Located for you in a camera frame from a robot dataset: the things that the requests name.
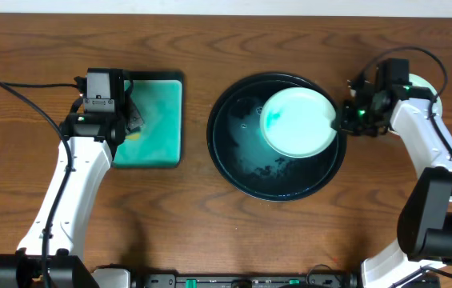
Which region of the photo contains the dark green sponge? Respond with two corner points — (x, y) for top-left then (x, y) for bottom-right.
(125, 130), (141, 141)

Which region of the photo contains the mint green plate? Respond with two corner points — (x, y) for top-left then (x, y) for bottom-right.
(260, 87), (337, 158)
(409, 74), (443, 117)

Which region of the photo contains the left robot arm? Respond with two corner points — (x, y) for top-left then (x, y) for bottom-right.
(0, 68), (141, 287)

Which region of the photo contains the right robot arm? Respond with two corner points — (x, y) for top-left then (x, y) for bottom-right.
(340, 74), (452, 287)

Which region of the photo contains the rectangular dark green tray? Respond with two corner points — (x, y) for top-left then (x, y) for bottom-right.
(113, 71), (185, 168)

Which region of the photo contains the round black tray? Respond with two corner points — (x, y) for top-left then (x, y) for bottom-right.
(206, 73), (346, 202)

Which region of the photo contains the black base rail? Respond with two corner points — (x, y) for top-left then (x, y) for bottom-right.
(135, 270), (362, 288)

